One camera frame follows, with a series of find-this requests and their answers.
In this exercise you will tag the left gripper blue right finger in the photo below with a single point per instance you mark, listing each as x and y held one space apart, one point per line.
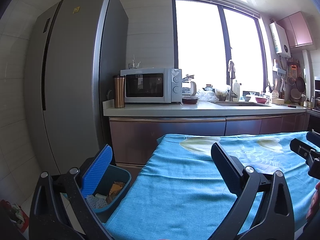
274 218

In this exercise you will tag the dark lower kitchen cabinets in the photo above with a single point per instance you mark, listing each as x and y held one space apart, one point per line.
135 139

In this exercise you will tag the white water heater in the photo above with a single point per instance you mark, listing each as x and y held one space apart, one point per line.
281 43

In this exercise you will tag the white microwave oven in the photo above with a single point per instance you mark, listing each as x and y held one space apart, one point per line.
152 85

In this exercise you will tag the kitchen faucet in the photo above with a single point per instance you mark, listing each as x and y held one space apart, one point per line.
231 70

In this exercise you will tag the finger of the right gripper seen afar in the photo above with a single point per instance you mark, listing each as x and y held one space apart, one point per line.
308 153

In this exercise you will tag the clear plastic bag on counter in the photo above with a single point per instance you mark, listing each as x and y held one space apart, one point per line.
207 96

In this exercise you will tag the dark red food container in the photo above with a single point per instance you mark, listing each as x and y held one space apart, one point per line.
189 100

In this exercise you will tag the red bowl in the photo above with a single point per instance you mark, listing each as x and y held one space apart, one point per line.
261 100

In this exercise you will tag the teal trash bin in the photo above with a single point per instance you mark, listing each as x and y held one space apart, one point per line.
112 174

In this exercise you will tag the hanging frying pan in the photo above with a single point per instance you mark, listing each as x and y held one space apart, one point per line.
300 83

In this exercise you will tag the white soap bottle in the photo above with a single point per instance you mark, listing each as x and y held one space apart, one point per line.
236 91

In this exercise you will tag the glass electric kettle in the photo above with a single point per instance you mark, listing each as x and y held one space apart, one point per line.
188 86

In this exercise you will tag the pink wall cabinet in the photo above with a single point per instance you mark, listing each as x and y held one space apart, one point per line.
297 30

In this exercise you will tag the white foam fruit net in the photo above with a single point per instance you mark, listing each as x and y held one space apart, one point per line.
96 202

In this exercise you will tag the copper thermos tumbler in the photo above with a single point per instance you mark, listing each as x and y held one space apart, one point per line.
119 91

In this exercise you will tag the blue floral tablecloth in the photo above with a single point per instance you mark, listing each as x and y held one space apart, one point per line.
180 194

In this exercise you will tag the grey refrigerator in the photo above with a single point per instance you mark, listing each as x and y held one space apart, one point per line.
75 50

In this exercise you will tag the gold snack wrapper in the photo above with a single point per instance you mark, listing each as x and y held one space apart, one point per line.
116 188

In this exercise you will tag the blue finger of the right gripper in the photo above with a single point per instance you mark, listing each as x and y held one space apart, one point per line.
314 138

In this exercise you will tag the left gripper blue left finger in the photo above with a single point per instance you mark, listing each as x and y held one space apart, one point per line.
48 218

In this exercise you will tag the large kitchen window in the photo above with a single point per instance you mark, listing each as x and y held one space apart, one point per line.
207 35

